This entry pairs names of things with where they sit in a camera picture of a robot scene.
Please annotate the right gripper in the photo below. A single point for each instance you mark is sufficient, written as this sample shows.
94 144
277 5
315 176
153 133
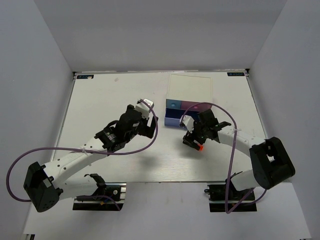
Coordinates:
190 138

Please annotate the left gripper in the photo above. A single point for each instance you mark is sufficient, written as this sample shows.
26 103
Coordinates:
147 131

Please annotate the orange highlighter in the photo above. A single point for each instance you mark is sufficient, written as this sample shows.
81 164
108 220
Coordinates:
199 147

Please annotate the pink drawer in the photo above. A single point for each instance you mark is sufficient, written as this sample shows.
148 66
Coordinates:
194 106

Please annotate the blue small drawer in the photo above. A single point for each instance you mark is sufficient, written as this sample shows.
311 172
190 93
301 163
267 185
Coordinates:
173 104

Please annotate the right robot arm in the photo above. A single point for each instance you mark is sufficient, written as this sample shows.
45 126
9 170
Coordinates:
270 162

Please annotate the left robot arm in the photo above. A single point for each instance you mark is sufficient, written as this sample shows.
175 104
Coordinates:
46 184

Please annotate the white drawer cabinet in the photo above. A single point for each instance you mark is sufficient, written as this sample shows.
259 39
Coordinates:
190 88

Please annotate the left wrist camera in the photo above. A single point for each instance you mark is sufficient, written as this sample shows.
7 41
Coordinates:
144 106

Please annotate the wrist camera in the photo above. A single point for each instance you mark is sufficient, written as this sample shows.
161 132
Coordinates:
144 106
186 121

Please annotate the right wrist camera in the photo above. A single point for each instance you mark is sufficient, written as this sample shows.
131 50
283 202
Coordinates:
186 121

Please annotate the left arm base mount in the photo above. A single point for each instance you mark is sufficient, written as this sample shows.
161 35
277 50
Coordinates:
111 198

